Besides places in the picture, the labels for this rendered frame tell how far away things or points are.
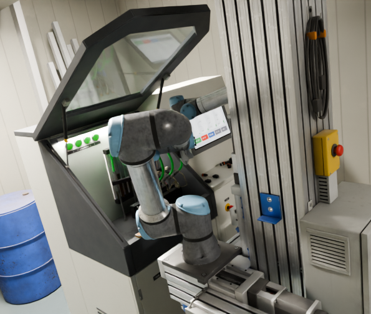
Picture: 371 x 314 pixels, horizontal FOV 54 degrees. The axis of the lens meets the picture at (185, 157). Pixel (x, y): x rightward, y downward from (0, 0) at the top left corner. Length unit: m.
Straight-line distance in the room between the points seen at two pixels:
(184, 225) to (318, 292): 0.49
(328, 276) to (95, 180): 1.48
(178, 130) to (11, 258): 2.48
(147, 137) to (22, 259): 2.43
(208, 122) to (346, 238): 1.61
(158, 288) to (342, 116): 2.00
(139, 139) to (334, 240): 0.64
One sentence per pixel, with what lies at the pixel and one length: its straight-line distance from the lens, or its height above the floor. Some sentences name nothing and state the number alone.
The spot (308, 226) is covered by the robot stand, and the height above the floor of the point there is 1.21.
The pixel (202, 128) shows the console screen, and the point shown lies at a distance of 2.52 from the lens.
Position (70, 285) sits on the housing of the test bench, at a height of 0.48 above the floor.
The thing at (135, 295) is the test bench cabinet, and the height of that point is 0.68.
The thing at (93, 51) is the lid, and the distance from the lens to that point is 1.52.
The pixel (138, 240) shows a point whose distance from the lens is 1.85.
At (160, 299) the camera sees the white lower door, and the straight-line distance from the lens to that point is 2.08.
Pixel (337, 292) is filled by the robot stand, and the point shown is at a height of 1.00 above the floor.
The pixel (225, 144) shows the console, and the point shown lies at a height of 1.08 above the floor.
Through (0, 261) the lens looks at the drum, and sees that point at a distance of 3.40.
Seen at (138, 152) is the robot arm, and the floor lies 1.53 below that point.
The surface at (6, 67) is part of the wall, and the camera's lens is 3.97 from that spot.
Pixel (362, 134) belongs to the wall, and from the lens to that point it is 3.19.
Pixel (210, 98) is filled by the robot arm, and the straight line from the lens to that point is 1.65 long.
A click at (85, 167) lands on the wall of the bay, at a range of 2.24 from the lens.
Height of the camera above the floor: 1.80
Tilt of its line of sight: 17 degrees down
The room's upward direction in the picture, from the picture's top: 10 degrees counter-clockwise
